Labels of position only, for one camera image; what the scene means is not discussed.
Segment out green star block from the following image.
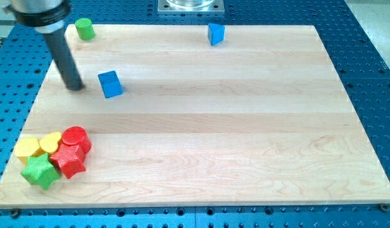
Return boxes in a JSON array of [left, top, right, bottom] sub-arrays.
[[21, 153, 61, 190]]

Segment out red cylinder block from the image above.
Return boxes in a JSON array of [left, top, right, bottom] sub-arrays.
[[62, 126, 92, 154]]

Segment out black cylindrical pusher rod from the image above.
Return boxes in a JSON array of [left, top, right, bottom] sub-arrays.
[[43, 28, 84, 91]]

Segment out blue cube block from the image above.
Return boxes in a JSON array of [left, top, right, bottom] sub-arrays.
[[98, 71, 123, 98]]

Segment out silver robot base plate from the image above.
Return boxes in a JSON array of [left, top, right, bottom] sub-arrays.
[[157, 0, 225, 15]]

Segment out yellow pentagon block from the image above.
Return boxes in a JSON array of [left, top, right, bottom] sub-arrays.
[[13, 137, 44, 166]]

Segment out yellow heart block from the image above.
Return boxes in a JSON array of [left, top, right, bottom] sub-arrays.
[[39, 132, 62, 156]]

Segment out blue triangle block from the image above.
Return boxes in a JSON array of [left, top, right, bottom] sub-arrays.
[[207, 23, 225, 46]]

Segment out green cylinder block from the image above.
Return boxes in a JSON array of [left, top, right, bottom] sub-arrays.
[[74, 18, 95, 41]]

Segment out wooden board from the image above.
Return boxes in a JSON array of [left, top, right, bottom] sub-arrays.
[[0, 24, 390, 208]]

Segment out red star block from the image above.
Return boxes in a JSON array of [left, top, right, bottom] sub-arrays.
[[49, 144, 86, 179]]

